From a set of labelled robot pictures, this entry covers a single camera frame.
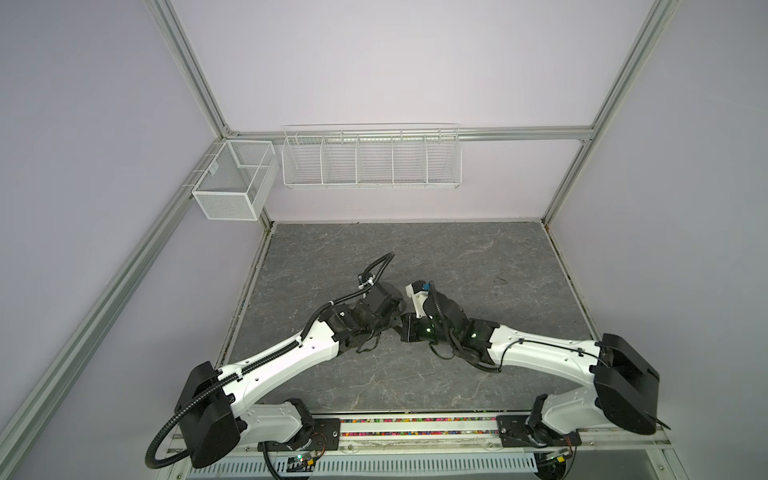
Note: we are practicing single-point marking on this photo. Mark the white wire long basket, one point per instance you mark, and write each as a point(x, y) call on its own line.
point(372, 156)

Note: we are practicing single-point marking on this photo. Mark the white mesh box basket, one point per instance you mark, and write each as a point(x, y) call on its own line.
point(237, 181)

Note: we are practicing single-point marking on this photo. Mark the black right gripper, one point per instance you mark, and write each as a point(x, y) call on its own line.
point(407, 333)

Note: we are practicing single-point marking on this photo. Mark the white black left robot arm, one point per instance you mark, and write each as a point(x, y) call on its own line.
point(221, 408)

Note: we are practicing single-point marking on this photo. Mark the white vented cable duct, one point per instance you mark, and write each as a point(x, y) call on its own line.
point(407, 466)

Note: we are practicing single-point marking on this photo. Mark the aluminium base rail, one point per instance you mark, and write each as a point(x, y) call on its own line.
point(449, 432)

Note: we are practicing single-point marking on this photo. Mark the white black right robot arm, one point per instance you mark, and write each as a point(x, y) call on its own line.
point(615, 384)

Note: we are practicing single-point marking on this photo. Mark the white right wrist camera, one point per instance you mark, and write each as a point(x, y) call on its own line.
point(419, 292)

